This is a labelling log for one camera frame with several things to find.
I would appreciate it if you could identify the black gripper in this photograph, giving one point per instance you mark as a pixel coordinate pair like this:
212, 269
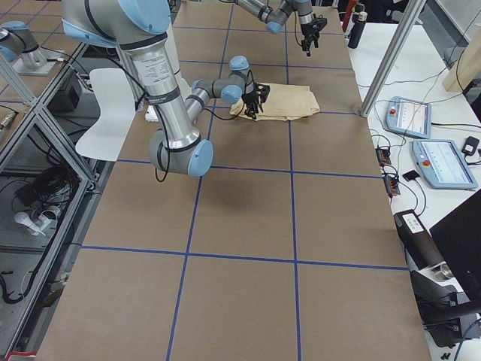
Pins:
249, 96
307, 29

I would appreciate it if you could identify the beige long-sleeve printed shirt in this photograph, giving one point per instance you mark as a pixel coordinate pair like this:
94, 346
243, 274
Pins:
288, 102

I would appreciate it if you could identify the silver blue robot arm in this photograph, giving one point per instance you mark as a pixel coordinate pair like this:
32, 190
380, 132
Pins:
140, 28
275, 19

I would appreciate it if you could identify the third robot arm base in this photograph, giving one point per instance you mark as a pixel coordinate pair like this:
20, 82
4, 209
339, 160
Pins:
19, 47

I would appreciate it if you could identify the black water bottle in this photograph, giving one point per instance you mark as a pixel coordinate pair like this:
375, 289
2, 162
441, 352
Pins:
357, 30

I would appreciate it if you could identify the far blue teach pendant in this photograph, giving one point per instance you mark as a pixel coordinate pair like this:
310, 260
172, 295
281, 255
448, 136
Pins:
408, 117

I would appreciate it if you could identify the blue teach pendant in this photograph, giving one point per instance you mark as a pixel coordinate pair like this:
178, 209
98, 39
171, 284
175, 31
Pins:
442, 165
408, 117

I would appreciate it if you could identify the white plastic chair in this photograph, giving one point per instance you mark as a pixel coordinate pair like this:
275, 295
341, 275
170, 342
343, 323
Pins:
105, 138

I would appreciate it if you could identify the near blue teach pendant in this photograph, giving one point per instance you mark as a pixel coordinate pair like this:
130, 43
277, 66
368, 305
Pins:
442, 165

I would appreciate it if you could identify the black monitor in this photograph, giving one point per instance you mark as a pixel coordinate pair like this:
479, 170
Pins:
457, 237

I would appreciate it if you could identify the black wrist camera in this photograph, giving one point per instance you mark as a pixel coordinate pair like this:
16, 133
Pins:
319, 23
262, 92

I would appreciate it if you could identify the aluminium frame post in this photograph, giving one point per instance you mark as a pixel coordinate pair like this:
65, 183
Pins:
413, 10

